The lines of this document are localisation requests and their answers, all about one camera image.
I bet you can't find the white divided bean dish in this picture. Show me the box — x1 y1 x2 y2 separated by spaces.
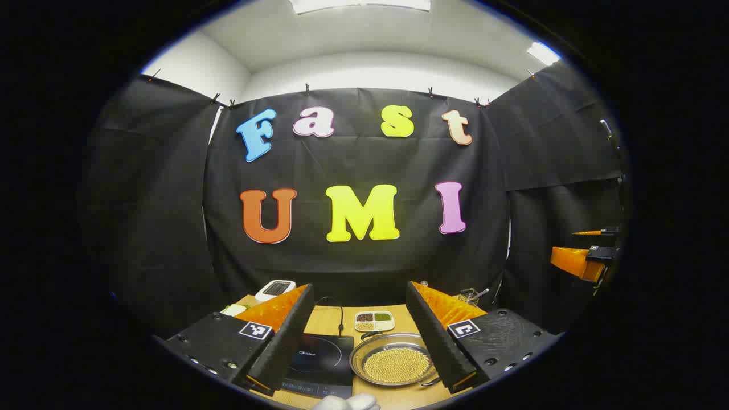
354 310 395 333

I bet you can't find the pile of soybeans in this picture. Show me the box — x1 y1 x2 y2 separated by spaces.
363 347 432 383

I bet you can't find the stainless steel pot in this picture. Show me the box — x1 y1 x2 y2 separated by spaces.
349 332 442 389

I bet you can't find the white toaster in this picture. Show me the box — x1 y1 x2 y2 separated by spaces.
255 280 297 302

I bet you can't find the ceiling light panel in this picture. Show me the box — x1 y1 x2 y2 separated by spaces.
289 0 432 15
526 41 562 66

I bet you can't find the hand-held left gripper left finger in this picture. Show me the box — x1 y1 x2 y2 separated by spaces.
153 283 316 397

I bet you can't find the black power cable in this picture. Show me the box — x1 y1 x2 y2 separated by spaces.
314 296 346 337

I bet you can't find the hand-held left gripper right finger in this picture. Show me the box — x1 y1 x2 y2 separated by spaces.
405 281 564 395

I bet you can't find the black induction cooktop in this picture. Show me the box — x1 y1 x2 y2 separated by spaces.
279 333 355 399

